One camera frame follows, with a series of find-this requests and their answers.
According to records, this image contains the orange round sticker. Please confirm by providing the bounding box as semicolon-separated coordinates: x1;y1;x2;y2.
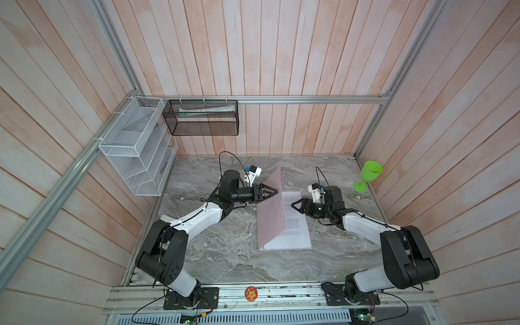
245;287;258;302

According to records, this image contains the aluminium frame bar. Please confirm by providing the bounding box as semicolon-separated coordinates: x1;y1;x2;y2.
161;95;389;104

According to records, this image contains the paper in black basket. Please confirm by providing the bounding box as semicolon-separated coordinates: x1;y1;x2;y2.
178;105;236;118

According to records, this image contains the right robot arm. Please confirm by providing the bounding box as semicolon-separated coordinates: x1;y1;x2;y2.
291;184;440;305

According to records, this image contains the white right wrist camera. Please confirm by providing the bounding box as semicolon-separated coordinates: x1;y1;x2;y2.
307;183;324;203

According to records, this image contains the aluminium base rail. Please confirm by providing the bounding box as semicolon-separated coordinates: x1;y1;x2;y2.
102;282;440;315

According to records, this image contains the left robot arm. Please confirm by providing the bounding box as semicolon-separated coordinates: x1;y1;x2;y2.
135;169;278;298

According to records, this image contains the black mesh basket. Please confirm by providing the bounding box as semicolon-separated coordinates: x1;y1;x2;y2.
162;100;240;136

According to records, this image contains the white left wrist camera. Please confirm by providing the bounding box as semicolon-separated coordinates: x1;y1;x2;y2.
245;165;262;187

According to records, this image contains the pink file folder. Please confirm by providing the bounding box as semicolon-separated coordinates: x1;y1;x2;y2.
256;167;287;251

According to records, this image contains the underlying white paper sheet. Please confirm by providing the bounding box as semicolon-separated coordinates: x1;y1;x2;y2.
263;192;312;251

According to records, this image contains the white wire mesh shelf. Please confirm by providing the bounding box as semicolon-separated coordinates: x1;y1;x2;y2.
99;97;178;196

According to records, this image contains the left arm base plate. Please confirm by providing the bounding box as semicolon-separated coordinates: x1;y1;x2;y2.
163;287;219;310

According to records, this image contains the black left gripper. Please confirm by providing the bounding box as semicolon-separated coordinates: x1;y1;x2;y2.
231;183;278;204

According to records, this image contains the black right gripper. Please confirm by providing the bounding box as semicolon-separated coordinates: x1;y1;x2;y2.
292;198;331;219

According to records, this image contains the green plastic goblet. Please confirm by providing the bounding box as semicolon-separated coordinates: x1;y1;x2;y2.
353;161;383;194

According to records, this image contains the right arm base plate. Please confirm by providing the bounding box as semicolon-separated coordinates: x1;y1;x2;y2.
320;282;381;306

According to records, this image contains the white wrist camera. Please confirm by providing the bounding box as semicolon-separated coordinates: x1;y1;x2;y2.
245;165;262;187
307;183;324;203

